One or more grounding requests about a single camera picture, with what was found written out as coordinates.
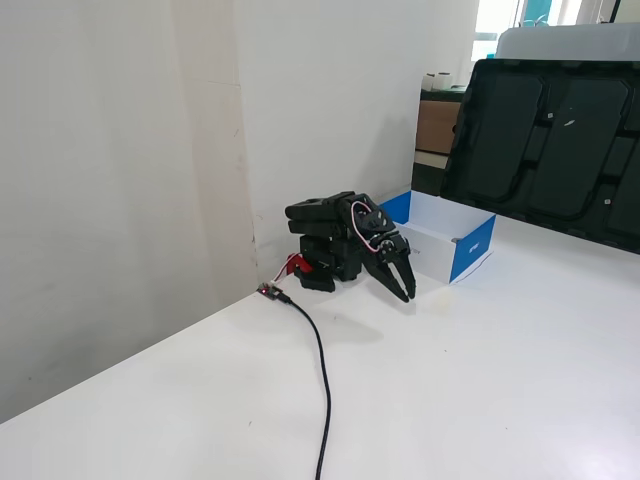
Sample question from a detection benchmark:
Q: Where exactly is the blue and white cardboard box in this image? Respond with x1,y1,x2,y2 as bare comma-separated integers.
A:
378,189,497,286

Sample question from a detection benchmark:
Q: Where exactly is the brown cardboard box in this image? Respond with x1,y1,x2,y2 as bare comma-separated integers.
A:
416,99,462,155

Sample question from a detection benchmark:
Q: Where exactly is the black usb cable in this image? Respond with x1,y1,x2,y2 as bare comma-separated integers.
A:
279,292,333,480

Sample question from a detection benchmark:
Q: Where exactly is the translucent white plastic bin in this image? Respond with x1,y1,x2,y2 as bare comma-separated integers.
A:
494,22,640,64

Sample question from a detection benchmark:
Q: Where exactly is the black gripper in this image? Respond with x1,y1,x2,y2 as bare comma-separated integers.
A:
364,230,418,305

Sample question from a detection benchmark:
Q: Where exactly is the red and white servo wire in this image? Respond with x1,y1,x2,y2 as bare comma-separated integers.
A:
348,200,384,256

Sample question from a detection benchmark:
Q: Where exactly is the black plastic moulded tray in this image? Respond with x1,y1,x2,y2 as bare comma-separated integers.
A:
439,58,640,254

